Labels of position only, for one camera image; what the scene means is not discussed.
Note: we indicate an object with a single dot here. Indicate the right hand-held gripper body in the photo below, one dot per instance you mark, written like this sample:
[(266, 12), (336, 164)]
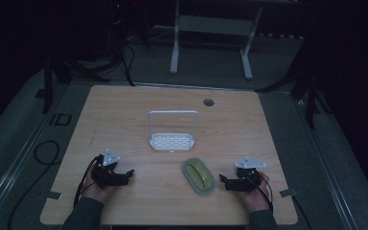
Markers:
[(247, 179)]

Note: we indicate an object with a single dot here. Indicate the yellow-green soap bar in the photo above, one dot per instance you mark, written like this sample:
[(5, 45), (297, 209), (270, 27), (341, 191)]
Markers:
[(199, 174)]

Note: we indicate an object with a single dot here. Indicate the black floor tape marking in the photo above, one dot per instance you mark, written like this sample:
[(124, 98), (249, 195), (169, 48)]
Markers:
[(60, 119)]

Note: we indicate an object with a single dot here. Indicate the grey tape piece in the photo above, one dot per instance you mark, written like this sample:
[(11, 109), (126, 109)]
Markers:
[(53, 195), (288, 192)]

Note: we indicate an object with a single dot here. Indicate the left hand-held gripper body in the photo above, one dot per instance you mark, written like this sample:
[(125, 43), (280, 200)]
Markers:
[(107, 177)]

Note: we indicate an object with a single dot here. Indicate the person's right hand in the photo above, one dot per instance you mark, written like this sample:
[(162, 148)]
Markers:
[(255, 199)]

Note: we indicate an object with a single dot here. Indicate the white metal stand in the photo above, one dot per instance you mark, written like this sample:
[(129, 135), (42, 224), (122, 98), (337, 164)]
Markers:
[(175, 48)]

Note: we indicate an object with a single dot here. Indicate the person's left hand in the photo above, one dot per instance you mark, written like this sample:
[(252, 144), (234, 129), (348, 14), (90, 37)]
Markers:
[(93, 191)]

